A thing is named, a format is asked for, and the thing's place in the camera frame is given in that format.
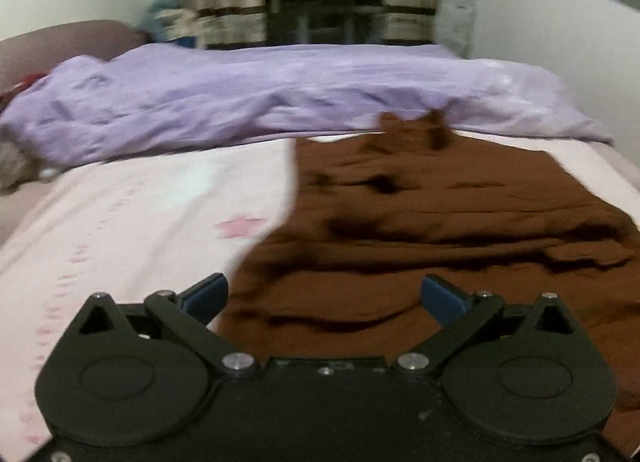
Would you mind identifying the pile of plush toys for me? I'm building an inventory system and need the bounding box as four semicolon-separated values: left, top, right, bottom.
145;0;201;49

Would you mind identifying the mauve quilted headboard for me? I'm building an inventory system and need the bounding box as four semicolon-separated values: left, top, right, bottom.
0;20;151;93

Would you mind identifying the dusty pink pillow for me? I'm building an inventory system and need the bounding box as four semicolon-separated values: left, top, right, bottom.
0;179;57;245

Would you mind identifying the grey-brown crumpled cloth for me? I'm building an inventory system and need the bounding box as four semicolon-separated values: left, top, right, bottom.
0;139;43;191

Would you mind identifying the dark red cloth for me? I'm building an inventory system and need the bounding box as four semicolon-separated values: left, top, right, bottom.
0;72;49;99

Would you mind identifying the pink printed bedsheet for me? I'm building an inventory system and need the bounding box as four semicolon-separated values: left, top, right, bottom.
0;128;640;462

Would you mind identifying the brown garment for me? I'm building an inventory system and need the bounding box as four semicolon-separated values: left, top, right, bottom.
212;110;640;460

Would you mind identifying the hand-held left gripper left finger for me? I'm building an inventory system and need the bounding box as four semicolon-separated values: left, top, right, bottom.
75;272;261;378

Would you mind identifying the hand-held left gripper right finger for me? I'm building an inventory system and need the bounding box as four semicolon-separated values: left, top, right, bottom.
391;273;577;377

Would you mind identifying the purple duvet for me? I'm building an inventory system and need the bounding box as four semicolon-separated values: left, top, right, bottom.
0;45;616;165

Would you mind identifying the white standing fan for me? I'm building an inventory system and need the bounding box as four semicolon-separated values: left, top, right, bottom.
435;0;478;60

